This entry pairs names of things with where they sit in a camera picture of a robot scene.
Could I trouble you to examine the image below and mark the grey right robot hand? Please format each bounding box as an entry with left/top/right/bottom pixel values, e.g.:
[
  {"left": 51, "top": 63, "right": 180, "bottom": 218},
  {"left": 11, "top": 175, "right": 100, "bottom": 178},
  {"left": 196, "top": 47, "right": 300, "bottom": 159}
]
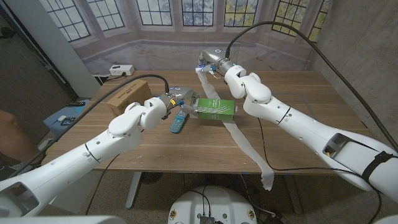
[{"left": 198, "top": 49, "right": 237, "bottom": 75}]

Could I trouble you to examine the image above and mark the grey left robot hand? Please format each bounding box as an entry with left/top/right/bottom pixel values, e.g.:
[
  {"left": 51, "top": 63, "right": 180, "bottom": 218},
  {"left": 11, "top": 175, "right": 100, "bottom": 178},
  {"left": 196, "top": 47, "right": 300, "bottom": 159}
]
[{"left": 160, "top": 86, "right": 200, "bottom": 118}]

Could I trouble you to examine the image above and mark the green white package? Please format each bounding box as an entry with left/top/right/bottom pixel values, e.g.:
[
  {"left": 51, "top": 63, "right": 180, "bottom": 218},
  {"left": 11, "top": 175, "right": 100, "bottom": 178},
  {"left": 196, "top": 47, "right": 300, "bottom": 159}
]
[{"left": 191, "top": 98, "right": 237, "bottom": 122}]

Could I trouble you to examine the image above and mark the white bandage strip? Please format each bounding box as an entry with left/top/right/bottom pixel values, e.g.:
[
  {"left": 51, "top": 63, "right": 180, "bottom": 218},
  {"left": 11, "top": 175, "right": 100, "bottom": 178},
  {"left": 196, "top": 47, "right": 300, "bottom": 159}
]
[{"left": 195, "top": 67, "right": 275, "bottom": 192}]

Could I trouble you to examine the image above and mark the teal TV remote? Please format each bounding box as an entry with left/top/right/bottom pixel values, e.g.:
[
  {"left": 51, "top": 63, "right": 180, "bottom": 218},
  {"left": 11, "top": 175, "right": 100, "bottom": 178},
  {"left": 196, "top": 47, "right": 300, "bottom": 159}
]
[{"left": 169, "top": 109, "right": 190, "bottom": 134}]

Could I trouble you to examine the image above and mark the cardboard packing box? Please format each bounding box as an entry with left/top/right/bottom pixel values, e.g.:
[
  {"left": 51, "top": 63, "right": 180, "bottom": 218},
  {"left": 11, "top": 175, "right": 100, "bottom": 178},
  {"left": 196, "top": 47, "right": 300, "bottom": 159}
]
[{"left": 106, "top": 78, "right": 153, "bottom": 118}]

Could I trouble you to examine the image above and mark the printed window backdrop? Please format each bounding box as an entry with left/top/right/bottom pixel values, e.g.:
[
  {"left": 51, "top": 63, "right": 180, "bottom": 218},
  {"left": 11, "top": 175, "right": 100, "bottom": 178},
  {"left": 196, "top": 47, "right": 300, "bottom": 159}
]
[{"left": 37, "top": 0, "right": 333, "bottom": 75}]

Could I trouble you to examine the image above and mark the white power strip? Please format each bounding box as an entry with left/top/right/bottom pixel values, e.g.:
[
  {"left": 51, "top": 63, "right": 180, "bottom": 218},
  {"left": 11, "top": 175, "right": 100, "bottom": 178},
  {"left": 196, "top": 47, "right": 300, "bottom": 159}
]
[{"left": 109, "top": 64, "right": 136, "bottom": 77}]

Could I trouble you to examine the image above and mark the white table leg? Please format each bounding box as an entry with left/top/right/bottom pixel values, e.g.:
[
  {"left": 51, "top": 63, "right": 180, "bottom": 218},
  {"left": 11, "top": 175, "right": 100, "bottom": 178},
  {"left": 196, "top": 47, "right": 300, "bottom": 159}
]
[{"left": 125, "top": 172, "right": 142, "bottom": 209}]

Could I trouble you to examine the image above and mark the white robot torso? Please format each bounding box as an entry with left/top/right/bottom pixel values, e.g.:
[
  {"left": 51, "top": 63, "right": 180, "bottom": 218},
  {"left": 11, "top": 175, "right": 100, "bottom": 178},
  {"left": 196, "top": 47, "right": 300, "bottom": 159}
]
[{"left": 167, "top": 185, "right": 258, "bottom": 224}]

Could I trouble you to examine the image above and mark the blue stool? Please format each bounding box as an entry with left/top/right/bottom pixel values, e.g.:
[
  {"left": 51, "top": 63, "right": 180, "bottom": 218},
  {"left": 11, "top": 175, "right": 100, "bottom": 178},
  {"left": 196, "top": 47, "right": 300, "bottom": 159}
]
[{"left": 42, "top": 98, "right": 91, "bottom": 138}]

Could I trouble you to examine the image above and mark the white floor board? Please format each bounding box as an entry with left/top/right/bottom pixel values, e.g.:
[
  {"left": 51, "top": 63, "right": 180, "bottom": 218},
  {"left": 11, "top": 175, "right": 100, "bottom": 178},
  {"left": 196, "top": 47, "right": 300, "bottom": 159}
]
[{"left": 51, "top": 170, "right": 103, "bottom": 214}]

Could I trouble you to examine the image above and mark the grey table leg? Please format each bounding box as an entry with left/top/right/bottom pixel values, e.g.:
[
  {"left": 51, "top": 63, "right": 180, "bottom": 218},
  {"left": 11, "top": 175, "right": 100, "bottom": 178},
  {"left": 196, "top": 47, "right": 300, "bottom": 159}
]
[{"left": 284, "top": 174, "right": 304, "bottom": 215}]

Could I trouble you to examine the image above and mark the dark perforated panel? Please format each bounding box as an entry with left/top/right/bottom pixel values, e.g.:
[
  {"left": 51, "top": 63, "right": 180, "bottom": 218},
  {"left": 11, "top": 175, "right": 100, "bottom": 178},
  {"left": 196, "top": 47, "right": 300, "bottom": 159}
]
[{"left": 0, "top": 4, "right": 78, "bottom": 125}]

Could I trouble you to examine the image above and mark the person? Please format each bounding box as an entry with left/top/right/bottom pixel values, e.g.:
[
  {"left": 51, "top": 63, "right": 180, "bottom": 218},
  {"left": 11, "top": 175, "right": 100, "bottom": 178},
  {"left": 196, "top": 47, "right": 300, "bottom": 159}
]
[{"left": 0, "top": 108, "right": 44, "bottom": 162}]

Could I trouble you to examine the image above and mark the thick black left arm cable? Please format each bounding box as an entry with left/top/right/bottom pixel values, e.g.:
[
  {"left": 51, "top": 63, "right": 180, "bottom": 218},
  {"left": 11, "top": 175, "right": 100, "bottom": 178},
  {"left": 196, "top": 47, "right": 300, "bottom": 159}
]
[{"left": 6, "top": 73, "right": 170, "bottom": 180}]

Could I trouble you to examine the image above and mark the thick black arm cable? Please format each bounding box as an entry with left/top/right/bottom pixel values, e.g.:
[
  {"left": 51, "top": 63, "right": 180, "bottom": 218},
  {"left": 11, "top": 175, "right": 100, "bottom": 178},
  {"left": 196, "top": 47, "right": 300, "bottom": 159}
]
[
  {"left": 6, "top": 73, "right": 170, "bottom": 180},
  {"left": 224, "top": 21, "right": 398, "bottom": 152}
]

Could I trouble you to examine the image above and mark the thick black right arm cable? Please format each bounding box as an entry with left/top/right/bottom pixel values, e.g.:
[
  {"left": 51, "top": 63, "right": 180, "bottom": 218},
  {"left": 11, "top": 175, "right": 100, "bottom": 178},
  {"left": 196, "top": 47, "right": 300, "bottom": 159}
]
[{"left": 224, "top": 21, "right": 398, "bottom": 152}]

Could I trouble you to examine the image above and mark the black power cord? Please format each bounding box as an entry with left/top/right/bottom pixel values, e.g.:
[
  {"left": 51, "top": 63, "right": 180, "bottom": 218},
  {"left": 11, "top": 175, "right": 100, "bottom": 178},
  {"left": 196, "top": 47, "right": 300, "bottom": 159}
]
[{"left": 102, "top": 72, "right": 127, "bottom": 84}]

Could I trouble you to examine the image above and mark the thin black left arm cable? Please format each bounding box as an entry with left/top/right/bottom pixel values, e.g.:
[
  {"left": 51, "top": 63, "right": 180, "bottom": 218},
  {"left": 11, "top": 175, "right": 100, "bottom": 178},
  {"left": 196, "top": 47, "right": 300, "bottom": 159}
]
[{"left": 85, "top": 152, "right": 122, "bottom": 216}]

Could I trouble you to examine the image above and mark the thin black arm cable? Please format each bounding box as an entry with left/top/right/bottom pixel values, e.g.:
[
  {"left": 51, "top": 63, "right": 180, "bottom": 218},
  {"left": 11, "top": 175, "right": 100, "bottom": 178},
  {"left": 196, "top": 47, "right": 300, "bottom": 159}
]
[
  {"left": 85, "top": 152, "right": 122, "bottom": 216},
  {"left": 257, "top": 116, "right": 382, "bottom": 224}
]

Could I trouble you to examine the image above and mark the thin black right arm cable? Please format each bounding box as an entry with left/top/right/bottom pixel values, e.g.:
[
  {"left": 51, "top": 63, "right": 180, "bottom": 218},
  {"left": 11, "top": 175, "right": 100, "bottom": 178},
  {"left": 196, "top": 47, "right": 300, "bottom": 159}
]
[{"left": 257, "top": 116, "right": 382, "bottom": 224}]

